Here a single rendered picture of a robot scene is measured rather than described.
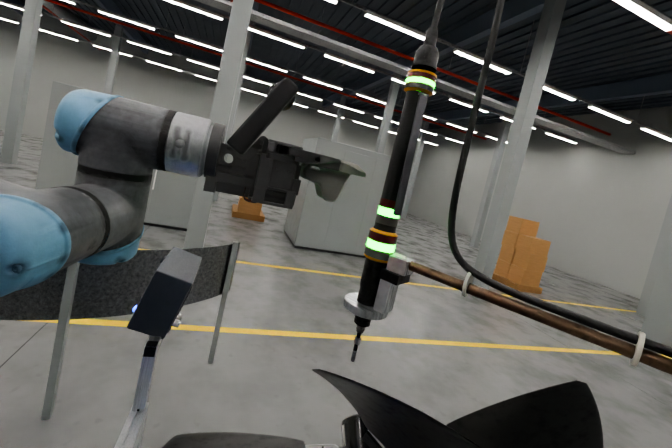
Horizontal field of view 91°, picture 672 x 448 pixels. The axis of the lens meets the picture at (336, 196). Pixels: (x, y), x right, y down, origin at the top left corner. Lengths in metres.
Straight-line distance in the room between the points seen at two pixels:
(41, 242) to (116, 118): 0.16
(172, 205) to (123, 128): 6.11
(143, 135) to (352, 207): 6.50
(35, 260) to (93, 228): 0.07
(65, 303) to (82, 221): 1.95
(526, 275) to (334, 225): 4.48
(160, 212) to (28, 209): 6.26
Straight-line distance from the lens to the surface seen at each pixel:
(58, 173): 6.92
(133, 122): 0.43
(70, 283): 2.26
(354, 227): 6.95
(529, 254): 8.59
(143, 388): 1.22
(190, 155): 0.42
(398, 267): 0.49
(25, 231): 0.32
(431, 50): 0.53
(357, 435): 0.68
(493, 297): 0.46
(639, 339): 0.45
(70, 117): 0.45
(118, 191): 0.44
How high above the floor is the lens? 1.65
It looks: 4 degrees down
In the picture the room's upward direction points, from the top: 13 degrees clockwise
